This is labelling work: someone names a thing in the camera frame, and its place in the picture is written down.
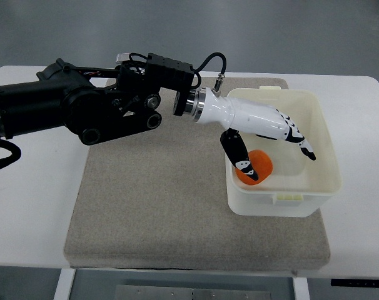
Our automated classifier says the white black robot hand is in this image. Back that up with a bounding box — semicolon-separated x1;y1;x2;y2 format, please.
194;87;316;181

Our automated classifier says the orange fruit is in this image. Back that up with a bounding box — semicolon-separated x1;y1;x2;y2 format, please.
235;149;273;186

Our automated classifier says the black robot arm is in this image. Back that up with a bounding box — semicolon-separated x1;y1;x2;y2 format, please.
0;53;201;169

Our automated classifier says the translucent white plastic box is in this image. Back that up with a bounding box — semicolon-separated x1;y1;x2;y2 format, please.
226;88;342;218

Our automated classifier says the grey felt mat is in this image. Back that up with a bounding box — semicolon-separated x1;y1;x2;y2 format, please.
64;89;330;273

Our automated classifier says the small clear plastic object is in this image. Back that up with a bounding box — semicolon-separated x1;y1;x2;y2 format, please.
116;53;130;64

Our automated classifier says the white table leg right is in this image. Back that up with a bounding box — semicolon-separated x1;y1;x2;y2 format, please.
293;277;311;300

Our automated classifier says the white table leg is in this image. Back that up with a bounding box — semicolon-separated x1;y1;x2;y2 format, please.
53;269;76;300
293;277;311;300

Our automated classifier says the black table control panel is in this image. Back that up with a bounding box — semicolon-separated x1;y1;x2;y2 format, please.
330;279;379;288

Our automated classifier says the white table leg left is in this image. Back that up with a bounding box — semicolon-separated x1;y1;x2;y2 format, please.
53;269;76;300

